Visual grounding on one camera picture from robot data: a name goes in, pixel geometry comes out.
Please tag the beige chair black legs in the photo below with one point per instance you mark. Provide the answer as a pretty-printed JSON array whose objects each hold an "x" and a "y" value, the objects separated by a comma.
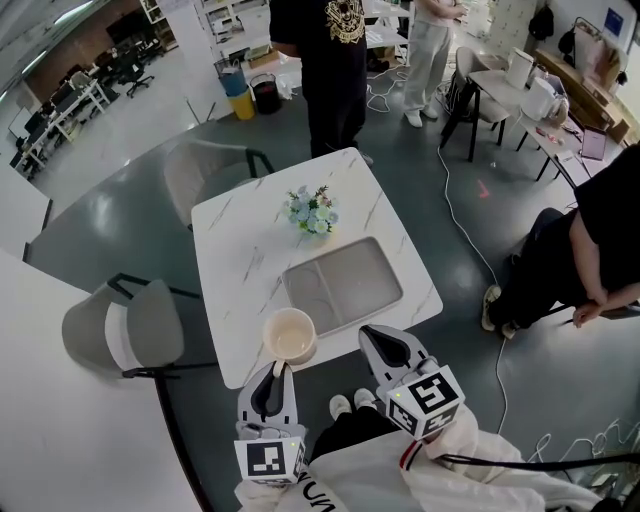
[{"x": 480, "y": 107}]

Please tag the blue wall poster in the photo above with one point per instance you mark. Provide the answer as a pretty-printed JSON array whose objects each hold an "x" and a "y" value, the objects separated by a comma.
[{"x": 613, "y": 21}]

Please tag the potted blue white flowers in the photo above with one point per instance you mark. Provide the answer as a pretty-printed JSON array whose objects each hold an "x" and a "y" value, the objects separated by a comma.
[{"x": 312, "y": 215}]

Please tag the grey chair black frame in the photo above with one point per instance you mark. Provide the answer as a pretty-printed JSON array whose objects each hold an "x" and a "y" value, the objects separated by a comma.
[
  {"x": 155, "y": 320},
  {"x": 190, "y": 175}
]

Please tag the person's right forearm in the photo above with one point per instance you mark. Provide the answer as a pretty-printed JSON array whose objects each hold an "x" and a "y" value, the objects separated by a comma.
[{"x": 465, "y": 440}]

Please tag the grey rectangular tray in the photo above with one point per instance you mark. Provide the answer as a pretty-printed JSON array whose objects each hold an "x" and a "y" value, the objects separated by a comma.
[{"x": 360, "y": 285}]

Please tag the white locker cabinet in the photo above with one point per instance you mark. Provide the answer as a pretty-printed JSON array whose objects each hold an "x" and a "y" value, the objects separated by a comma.
[{"x": 510, "y": 22}]

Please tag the person's shoe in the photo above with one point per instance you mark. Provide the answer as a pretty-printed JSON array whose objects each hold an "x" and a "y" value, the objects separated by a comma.
[
  {"x": 340, "y": 406},
  {"x": 364, "y": 398}
]

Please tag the person's black trousers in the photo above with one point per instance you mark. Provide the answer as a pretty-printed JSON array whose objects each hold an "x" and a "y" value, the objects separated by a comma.
[{"x": 345, "y": 432}]

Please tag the tall white appliance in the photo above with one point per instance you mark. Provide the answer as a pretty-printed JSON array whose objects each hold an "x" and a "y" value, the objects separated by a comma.
[{"x": 520, "y": 67}]

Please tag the round white appliance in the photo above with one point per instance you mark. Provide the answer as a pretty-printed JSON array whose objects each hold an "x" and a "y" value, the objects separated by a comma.
[{"x": 537, "y": 100}]

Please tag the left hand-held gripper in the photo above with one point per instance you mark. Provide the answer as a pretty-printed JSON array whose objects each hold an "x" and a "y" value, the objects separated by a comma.
[{"x": 270, "y": 457}]

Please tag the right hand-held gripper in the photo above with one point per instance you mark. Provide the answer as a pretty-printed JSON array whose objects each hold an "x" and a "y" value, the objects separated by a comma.
[{"x": 425, "y": 400}]

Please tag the blue bin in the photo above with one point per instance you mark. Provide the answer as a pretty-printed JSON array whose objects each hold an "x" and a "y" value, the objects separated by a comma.
[{"x": 233, "y": 80}]

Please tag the white marble table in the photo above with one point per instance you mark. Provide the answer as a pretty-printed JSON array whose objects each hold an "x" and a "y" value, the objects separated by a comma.
[{"x": 235, "y": 280}]

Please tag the pink screen laptop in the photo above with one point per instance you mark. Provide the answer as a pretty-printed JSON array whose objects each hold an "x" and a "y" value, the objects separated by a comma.
[{"x": 593, "y": 145}]

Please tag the white shelving unit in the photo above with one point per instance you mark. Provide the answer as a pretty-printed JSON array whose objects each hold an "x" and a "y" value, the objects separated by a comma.
[{"x": 230, "y": 20}]

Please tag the clothes rack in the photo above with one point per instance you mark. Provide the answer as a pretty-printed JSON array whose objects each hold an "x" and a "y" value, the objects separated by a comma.
[{"x": 597, "y": 52}]

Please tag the black backpack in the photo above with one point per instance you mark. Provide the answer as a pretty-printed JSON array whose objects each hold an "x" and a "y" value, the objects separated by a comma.
[{"x": 541, "y": 22}]

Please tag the row of office desks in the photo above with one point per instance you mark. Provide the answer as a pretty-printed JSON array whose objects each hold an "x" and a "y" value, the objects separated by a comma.
[{"x": 65, "y": 112}]

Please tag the person's right shoe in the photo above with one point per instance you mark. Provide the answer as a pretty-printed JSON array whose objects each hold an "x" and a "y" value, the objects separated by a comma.
[{"x": 364, "y": 398}]

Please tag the yellow bin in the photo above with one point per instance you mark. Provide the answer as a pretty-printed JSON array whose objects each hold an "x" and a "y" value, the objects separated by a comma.
[{"x": 243, "y": 105}]

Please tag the cream ceramic mug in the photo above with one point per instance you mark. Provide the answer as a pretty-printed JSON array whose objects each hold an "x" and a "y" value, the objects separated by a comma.
[{"x": 290, "y": 340}]

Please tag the black bin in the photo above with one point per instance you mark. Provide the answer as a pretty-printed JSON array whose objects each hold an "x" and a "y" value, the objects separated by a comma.
[{"x": 265, "y": 95}]

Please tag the black office chair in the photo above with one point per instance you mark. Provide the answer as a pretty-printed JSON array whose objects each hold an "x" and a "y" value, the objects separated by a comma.
[{"x": 137, "y": 75}]

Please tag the person's left shoe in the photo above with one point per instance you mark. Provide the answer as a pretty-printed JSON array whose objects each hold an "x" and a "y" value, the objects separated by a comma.
[{"x": 340, "y": 406}]

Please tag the long grey work table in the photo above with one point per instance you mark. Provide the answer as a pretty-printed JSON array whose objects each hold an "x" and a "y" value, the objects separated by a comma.
[{"x": 500, "y": 82}]

